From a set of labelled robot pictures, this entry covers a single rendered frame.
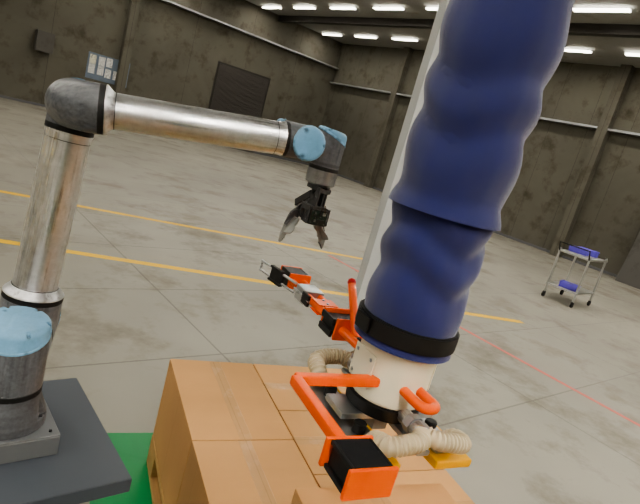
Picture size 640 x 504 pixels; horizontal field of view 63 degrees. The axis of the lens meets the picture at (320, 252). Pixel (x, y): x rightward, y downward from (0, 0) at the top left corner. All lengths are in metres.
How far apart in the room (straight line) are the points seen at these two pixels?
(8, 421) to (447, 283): 1.06
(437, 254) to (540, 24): 0.44
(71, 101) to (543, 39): 0.97
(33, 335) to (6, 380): 0.12
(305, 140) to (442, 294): 0.55
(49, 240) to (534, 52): 1.20
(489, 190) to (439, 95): 0.20
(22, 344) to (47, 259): 0.24
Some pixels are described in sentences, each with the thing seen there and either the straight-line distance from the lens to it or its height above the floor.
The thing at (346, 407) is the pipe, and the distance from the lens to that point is 1.19.
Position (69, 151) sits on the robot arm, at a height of 1.48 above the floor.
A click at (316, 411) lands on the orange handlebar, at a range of 0.95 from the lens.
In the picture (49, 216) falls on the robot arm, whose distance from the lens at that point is 1.50.
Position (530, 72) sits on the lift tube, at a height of 1.89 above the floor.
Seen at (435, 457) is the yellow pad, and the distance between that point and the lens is 1.20.
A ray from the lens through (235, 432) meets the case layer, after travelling 2.12.
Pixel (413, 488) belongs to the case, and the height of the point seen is 0.95.
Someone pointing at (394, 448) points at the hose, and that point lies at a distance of 1.06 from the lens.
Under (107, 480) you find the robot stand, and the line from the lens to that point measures 1.50.
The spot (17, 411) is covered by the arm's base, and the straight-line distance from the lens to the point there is 1.50.
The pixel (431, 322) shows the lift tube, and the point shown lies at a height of 1.39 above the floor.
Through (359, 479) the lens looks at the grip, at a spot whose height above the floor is 1.24.
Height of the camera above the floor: 1.69
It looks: 12 degrees down
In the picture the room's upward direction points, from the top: 16 degrees clockwise
